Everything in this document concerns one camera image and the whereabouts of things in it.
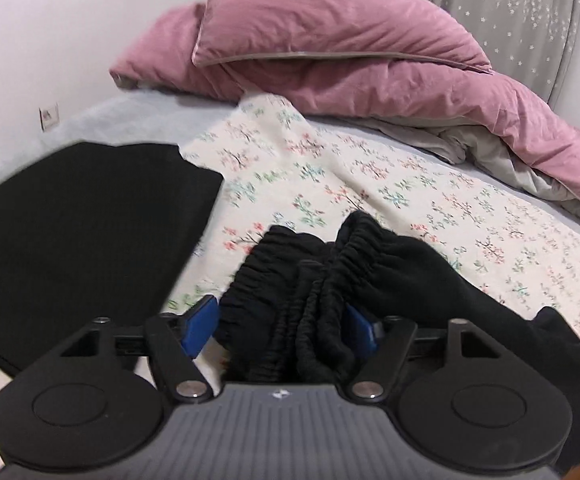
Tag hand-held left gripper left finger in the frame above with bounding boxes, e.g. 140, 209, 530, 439
58, 294, 221, 404

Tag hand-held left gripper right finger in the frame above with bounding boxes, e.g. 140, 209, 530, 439
345, 305, 505, 404

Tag black pants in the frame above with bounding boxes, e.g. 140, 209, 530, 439
217, 210, 580, 480

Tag floral printed cloth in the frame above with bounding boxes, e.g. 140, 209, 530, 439
0, 95, 580, 472

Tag folded black garment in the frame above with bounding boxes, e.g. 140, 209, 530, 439
0, 141, 225, 377

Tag pink duvet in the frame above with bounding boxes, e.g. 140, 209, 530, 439
110, 2, 580, 235

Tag pink pillow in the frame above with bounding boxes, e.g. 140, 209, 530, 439
192, 0, 494, 76

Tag grey star-patterned curtain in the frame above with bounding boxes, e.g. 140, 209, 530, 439
315, 0, 580, 112

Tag white wall outlet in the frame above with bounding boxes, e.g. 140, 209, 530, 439
38, 102, 61, 133

